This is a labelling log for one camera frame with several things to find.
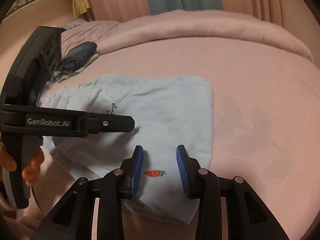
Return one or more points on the light blue strawberry pants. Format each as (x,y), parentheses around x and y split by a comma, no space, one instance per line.
(162,110)

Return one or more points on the plaid pillow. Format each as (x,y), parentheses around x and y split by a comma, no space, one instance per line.
(73,24)

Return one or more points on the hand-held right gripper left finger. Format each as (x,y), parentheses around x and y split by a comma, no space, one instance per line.
(137,170)

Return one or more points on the pink duvet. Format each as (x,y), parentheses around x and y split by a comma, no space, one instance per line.
(187,30)

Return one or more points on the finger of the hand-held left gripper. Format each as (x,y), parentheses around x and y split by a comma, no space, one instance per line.
(110,125)

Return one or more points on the yellow fringed cloth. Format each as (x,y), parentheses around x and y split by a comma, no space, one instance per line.
(81,2)

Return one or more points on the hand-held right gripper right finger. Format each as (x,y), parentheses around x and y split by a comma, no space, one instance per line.
(182,170)

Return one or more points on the folded dark denim jeans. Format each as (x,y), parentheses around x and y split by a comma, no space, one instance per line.
(77,55)

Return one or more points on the white wall shelf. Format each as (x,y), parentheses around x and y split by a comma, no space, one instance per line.
(42,7)

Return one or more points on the folded pale green cloth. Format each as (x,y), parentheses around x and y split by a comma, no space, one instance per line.
(87,61)

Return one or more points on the person's left hand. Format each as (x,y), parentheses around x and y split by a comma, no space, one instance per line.
(33,167)

